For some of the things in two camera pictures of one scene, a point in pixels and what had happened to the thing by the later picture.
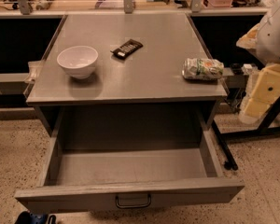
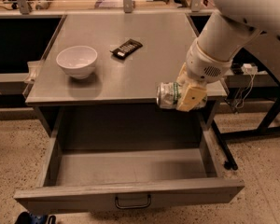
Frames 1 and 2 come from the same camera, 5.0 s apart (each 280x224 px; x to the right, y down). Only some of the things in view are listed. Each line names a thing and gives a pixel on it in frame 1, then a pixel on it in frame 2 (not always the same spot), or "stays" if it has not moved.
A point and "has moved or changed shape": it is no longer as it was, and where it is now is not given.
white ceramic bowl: x=78 y=61 stays
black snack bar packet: x=128 y=49 stays
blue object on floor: x=27 y=217 stays
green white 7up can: x=203 y=69 has moved or changed shape
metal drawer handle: x=133 y=206 stays
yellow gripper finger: x=268 y=88 to x=201 y=67
